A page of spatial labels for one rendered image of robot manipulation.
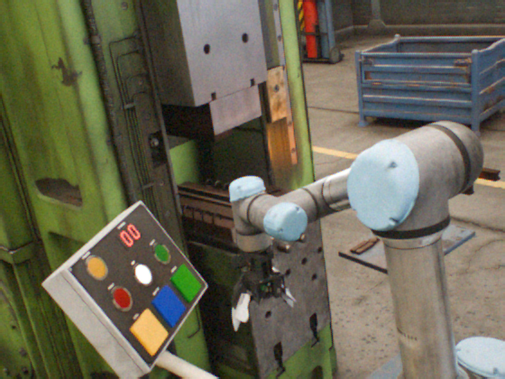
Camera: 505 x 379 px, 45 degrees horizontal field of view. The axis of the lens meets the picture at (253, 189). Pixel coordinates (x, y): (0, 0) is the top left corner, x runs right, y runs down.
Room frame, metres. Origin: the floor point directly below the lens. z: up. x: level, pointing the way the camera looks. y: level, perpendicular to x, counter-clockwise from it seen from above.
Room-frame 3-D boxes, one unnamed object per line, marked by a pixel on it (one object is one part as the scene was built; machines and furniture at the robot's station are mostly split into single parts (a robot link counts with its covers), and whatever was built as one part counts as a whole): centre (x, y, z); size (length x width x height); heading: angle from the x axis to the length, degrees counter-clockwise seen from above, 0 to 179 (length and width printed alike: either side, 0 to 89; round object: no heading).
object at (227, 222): (1.88, 0.16, 0.96); 0.42 x 0.20 x 0.09; 45
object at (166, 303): (1.23, 0.24, 1.01); 0.07 x 0.05 x 0.07; 160
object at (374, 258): (1.95, -0.51, 0.69); 0.40 x 0.30 x 0.02; 127
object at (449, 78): (5.55, -1.78, 0.36); 1.20 x 0.80 x 0.72; 44
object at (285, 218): (1.14, -0.05, 1.23); 0.11 x 0.11 x 0.08; 32
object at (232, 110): (1.88, 0.16, 1.32); 0.42 x 0.20 x 0.10; 45
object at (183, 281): (1.33, 0.20, 1.01); 0.07 x 0.05 x 0.07; 160
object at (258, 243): (1.22, 0.01, 1.15); 0.08 x 0.08 x 0.05
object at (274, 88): (2.04, -0.12, 1.27); 0.09 x 0.02 x 0.17; 135
